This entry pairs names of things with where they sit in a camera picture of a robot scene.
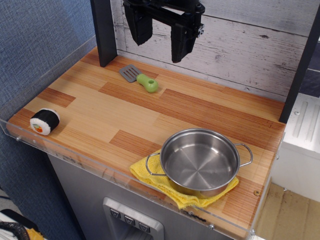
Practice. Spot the black left upright post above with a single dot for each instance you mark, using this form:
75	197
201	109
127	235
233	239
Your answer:
104	31

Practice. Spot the plush sushi roll toy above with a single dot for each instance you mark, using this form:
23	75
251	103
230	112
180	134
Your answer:
44	121

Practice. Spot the grey spatula with green handle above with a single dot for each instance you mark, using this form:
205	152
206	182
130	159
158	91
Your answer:
133	74

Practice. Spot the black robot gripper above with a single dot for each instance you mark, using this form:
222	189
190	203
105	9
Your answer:
183	15

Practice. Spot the yellow cloth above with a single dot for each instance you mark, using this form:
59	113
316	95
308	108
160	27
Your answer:
183	198

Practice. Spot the clear acrylic edge guard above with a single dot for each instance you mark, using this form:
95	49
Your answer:
107	123

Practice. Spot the white ribbed side panel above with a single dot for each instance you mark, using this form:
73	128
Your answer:
297	164

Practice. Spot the grey toy fridge cabinet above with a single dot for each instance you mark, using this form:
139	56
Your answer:
86	191

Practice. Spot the stainless steel pot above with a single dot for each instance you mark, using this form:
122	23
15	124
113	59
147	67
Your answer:
200	160

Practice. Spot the silver dispenser button panel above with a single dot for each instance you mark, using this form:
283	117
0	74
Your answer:
126	223

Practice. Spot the black right upright post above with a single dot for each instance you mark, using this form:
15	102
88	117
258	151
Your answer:
304	62

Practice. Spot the black upright post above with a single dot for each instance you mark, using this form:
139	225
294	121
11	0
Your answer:
104	31
304	62

